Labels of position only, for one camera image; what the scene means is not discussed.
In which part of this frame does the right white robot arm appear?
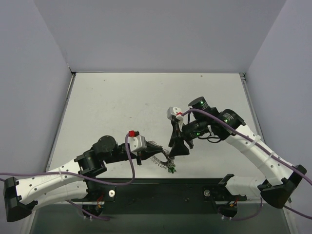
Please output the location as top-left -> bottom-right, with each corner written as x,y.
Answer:
167,97 -> 307,209

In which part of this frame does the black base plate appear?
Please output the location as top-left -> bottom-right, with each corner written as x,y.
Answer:
73,178 -> 247,215

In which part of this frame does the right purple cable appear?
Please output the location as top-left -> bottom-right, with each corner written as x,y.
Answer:
181,109 -> 312,221

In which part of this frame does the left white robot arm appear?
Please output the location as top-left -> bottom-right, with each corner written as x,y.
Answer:
3,133 -> 168,222

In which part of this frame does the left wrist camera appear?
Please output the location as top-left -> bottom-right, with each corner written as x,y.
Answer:
128,130 -> 147,153

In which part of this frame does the purple cable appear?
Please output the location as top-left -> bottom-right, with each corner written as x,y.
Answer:
181,109 -> 312,221
0,133 -> 137,221

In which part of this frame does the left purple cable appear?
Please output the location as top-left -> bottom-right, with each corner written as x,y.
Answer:
0,133 -> 137,221

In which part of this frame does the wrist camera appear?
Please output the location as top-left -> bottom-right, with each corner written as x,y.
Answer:
166,107 -> 184,123
128,130 -> 147,153

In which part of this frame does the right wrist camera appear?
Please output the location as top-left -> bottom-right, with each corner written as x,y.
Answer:
166,107 -> 184,123

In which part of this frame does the green key tag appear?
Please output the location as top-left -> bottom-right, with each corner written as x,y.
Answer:
167,166 -> 176,174

